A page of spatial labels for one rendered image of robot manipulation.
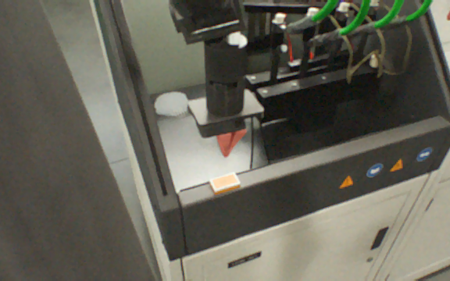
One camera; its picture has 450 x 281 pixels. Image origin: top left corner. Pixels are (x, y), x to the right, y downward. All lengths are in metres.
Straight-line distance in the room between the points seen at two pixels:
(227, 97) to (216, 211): 0.26
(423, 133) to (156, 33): 0.70
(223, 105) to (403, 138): 0.46
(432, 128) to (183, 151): 0.57
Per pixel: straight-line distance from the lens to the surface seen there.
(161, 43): 1.08
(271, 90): 0.88
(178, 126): 1.01
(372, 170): 0.87
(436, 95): 0.97
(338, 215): 0.95
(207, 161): 0.90
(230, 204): 0.71
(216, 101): 0.53
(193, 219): 0.70
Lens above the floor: 1.47
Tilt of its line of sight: 42 degrees down
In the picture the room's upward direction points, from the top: straight up
